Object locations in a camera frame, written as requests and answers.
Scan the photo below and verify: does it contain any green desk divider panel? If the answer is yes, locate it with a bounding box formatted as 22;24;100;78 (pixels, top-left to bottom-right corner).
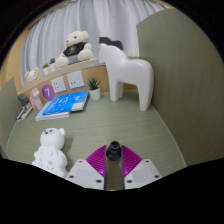
0;77;23;152
135;8;224;168

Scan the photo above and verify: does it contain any white wall socket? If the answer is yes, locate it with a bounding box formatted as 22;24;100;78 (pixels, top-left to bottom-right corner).
66;70;85;90
50;76;68;94

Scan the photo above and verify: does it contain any white bear-shaped power strip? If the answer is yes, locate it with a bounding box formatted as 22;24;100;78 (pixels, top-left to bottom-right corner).
31;127;69;179

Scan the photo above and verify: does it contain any navy book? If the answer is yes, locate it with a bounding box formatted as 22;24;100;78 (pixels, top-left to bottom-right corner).
15;104;34;122

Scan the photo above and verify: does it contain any white curtain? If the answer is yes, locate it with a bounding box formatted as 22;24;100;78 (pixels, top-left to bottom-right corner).
19;0;168;78

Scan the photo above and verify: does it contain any dark grey wooden horse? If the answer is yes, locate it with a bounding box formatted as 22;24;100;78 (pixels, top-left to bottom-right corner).
17;93;31;109

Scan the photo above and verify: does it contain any small plant in white pot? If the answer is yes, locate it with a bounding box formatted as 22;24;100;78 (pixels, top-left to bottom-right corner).
48;58;57;73
42;63;51;76
86;77;102;102

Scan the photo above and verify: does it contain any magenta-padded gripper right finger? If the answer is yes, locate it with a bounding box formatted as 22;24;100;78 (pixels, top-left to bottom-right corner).
121;144;163;191

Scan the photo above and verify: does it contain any wooden shelf ledge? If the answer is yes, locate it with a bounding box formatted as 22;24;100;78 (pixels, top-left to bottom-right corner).
18;58;108;96

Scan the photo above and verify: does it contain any small cream plush toy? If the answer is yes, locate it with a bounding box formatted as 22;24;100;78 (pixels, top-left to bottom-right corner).
24;67;40;84

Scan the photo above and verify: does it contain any round purple sign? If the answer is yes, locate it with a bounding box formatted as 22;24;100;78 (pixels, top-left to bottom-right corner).
41;83;56;102

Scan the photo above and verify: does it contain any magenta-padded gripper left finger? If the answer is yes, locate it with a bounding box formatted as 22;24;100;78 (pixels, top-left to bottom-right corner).
64;144;107;191

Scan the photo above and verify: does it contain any pink wooden horse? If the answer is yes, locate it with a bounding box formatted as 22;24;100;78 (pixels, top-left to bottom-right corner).
29;87;44;112

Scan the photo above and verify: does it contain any cream teddy bear black shirt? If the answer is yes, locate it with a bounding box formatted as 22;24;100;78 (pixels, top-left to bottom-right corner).
54;30;94;69

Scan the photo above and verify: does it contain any large white horse figure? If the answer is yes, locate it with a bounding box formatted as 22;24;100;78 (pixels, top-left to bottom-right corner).
98;43;155;112

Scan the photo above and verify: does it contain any black charger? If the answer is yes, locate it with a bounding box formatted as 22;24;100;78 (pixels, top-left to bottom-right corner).
105;140;123;162

